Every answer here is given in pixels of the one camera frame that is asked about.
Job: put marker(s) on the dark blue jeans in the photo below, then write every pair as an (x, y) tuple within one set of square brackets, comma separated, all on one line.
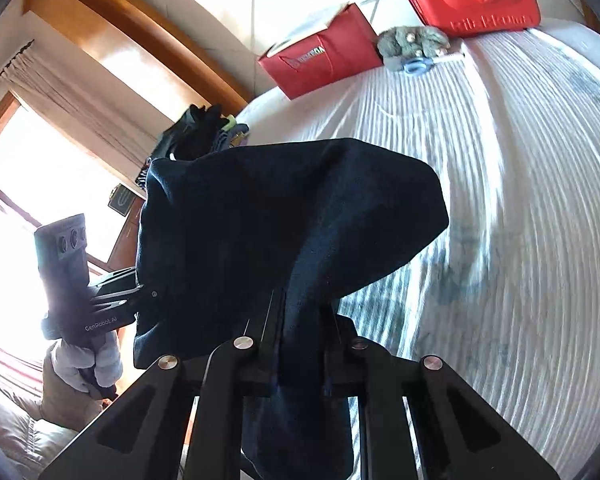
[(280, 210)]

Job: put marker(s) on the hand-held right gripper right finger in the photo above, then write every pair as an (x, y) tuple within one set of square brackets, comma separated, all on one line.
[(337, 360)]

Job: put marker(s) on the beige curtain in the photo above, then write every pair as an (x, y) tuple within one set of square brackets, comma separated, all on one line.
[(75, 100)]

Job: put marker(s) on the folded blue denim garment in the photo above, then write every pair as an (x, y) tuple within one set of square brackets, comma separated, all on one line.
[(232, 137)]

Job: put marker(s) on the wooden curtain pelmet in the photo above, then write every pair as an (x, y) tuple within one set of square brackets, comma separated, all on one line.
[(130, 25)]

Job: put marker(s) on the black box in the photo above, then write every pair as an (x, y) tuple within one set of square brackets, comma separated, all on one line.
[(124, 201)]

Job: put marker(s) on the grey plush toy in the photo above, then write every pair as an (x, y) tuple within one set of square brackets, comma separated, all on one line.
[(410, 42)]

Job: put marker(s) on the stack of folded clothes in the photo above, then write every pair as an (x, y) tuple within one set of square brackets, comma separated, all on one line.
[(195, 130)]

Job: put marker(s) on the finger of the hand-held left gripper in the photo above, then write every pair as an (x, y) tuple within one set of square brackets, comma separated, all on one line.
[(125, 302), (120, 280)]

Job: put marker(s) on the person's left hand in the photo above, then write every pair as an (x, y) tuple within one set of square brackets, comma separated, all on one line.
[(105, 360)]

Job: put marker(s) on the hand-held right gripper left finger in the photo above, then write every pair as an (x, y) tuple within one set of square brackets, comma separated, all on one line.
[(265, 360)]

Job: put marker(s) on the dark wooden cabinet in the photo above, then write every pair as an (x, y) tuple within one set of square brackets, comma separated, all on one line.
[(125, 240)]

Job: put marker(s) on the white striped bed sheet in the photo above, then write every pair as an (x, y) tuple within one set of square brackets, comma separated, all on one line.
[(520, 210)]

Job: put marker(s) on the red paper bag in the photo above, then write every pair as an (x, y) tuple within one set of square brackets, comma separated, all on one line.
[(325, 60)]

